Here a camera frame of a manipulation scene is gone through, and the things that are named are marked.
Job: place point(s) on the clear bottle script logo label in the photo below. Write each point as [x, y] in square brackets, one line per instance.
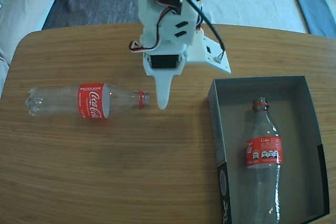
[90, 100]

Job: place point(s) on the clear bottle nutrition marks label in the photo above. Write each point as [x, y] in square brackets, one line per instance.
[263, 153]

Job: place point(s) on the grey cardboard box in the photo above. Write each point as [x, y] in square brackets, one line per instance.
[296, 119]

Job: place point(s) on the white rug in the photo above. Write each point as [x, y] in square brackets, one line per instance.
[262, 6]

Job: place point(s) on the white sofa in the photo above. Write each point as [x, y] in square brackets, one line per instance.
[23, 11]

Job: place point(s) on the blue fabric strip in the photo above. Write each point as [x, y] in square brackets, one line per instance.
[312, 6]

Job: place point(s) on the flat white camera plate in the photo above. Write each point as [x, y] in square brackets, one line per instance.
[202, 53]

